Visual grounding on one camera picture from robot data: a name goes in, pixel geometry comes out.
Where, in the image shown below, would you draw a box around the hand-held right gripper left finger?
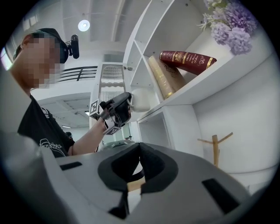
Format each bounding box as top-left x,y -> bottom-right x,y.
98,142 -> 140,220

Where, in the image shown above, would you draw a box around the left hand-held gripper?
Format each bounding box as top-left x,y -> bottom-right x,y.
89,91 -> 133,136

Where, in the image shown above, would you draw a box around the white round object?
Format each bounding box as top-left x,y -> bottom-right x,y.
130,88 -> 157,112

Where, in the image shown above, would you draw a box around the black head camera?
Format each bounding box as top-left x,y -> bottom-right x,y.
69,34 -> 80,59

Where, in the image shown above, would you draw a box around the white and black robot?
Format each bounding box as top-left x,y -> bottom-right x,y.
102,140 -> 135,151

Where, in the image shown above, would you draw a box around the person's head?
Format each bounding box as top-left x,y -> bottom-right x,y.
10,32 -> 64,95

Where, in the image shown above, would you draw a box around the red gold-printed book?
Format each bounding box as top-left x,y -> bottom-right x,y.
159,50 -> 217,76

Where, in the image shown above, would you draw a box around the black cap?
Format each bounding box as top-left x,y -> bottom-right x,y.
32,28 -> 69,64

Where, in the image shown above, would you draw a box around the round ceiling lamp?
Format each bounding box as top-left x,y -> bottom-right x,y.
78,19 -> 91,32

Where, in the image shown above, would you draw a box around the wooden mug tree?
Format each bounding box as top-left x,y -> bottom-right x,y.
197,132 -> 234,168

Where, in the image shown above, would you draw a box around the person's left forearm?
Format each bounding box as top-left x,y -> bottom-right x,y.
70,119 -> 108,156

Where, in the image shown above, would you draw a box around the black metal railing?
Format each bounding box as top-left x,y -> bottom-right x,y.
58,66 -> 98,83

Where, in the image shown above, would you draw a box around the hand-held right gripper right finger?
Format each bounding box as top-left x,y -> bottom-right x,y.
139,142 -> 178,195

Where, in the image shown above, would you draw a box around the purple artificial flowers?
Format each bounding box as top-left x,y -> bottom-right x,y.
198,0 -> 258,56

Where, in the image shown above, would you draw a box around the black printed t-shirt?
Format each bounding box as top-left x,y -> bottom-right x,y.
17,95 -> 76,158

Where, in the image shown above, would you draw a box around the beige gold-printed book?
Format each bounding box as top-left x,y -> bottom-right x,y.
148,55 -> 186,99

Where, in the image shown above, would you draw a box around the white glass cabinet door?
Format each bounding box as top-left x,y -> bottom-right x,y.
89,62 -> 127,132

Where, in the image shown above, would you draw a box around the white shelf unit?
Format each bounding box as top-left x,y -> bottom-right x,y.
122,0 -> 280,154

